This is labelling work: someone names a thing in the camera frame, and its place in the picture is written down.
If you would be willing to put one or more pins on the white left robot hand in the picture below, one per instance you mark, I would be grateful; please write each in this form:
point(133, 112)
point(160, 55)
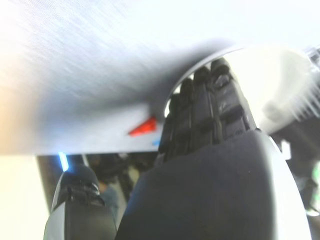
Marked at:
point(212, 187)

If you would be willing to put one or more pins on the white plate with leaves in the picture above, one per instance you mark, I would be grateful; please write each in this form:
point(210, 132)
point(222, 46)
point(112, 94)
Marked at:
point(247, 65)

